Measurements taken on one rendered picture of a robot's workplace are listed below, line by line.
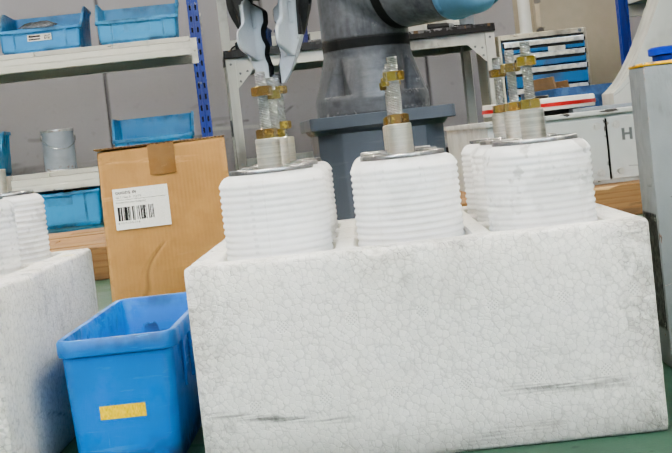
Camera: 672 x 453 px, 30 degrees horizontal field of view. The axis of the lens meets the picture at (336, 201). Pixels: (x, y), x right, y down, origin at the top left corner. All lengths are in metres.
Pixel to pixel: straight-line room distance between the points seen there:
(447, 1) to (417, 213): 0.51
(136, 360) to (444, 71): 8.50
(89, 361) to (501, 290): 0.37
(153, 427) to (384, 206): 0.29
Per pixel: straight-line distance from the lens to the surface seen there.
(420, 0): 1.55
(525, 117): 1.12
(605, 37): 7.56
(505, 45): 6.57
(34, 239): 1.38
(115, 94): 9.44
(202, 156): 2.32
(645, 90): 1.31
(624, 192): 3.14
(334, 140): 1.59
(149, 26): 5.73
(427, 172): 1.08
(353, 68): 1.61
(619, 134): 3.21
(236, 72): 6.40
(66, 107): 9.47
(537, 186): 1.08
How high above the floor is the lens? 0.28
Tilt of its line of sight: 3 degrees down
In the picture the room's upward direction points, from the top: 6 degrees counter-clockwise
